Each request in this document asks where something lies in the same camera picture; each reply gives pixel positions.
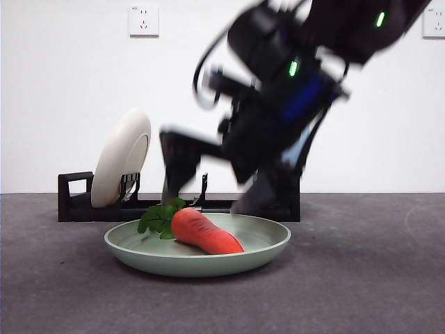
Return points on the green plate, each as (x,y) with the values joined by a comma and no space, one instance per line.
(194,264)

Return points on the black plate rack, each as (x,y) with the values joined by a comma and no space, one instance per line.
(80,212)

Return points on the cream plate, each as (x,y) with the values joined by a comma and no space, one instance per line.
(118,156)

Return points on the orange carrot with green leaves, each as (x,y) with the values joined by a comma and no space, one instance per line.
(205,233)

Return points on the white wall socket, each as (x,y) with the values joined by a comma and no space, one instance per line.
(436,29)
(144,21)

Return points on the blue plate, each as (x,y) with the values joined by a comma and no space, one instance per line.
(293,153)

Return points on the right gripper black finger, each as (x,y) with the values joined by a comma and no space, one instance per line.
(180,156)
(259,195)

